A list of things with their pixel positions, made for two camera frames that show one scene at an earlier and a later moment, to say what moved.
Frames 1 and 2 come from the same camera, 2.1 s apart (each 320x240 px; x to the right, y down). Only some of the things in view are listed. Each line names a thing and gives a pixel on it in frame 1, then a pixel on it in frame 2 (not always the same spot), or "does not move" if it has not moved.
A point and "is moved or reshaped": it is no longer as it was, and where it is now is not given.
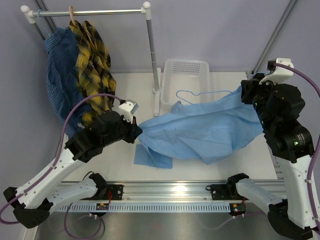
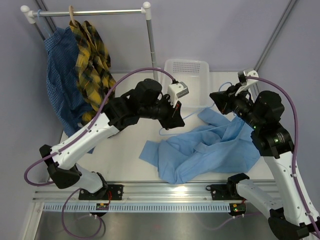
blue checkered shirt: x=62 y=56 does not move
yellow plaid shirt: x=93 y=62 does not move
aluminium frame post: x=274 y=34 does not move
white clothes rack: x=27 y=16 does not move
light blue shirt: x=199 y=132 is moved or reshaped
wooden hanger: x=71 y=9 does not move
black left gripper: x=134 y=131 -> x=173 y=119
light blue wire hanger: x=197 y=94 -> x=196 y=113
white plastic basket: x=186 y=80 does not move
